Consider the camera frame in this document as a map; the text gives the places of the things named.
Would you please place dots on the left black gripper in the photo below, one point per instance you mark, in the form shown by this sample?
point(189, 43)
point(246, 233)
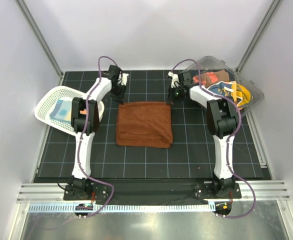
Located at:
point(120, 98)

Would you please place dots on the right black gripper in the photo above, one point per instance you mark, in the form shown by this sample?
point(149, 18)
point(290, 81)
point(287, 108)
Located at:
point(172, 100)

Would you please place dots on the blue polka dot towel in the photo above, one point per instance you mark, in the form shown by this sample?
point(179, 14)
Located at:
point(67, 110)

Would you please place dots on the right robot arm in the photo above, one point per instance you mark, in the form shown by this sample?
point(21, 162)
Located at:
point(223, 120)

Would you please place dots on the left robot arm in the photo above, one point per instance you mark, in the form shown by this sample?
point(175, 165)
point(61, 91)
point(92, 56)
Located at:
point(79, 184)

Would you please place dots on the pink brown towel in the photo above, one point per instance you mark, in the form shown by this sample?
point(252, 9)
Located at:
point(210, 78)

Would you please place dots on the clear plastic storage bin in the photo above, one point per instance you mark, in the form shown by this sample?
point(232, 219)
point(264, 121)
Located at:
point(249, 82)

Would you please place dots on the white perforated plastic basket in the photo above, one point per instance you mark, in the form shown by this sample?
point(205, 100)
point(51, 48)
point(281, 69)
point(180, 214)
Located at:
point(93, 99)

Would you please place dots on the yellow blue patterned towel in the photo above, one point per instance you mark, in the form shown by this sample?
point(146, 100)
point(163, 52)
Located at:
point(234, 91)

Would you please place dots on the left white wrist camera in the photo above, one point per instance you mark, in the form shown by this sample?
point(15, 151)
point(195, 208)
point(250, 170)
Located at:
point(123, 78)

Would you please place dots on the white slotted cable duct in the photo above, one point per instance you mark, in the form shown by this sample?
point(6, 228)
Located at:
point(88, 208)

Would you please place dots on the left aluminium frame post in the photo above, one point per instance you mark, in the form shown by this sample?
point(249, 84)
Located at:
point(38, 35)

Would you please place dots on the aluminium frame post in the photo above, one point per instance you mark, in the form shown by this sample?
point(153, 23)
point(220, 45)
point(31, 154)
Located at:
point(38, 35)
point(267, 18)

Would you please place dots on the right aluminium frame post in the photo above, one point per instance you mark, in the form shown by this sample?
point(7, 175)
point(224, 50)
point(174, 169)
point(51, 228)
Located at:
point(267, 18)

